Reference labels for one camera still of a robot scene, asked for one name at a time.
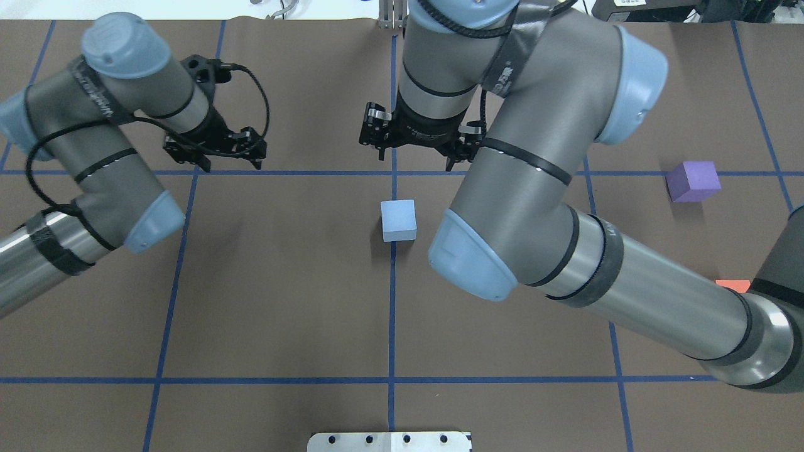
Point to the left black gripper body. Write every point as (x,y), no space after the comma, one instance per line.
(211,129)

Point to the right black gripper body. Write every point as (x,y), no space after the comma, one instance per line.
(426,130)

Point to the light blue foam block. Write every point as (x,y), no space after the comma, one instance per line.
(398,219)

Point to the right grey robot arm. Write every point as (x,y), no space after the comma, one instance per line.
(521,90)

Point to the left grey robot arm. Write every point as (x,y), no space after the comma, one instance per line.
(99,193)

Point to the purple foam block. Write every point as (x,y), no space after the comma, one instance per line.
(693,181)

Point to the orange foam block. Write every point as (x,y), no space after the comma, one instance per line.
(738,285)

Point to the black equipment at table edge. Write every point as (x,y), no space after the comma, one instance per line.
(759,12)

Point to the grey metal post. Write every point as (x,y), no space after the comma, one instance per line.
(392,14)

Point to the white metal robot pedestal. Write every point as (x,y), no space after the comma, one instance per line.
(392,441)

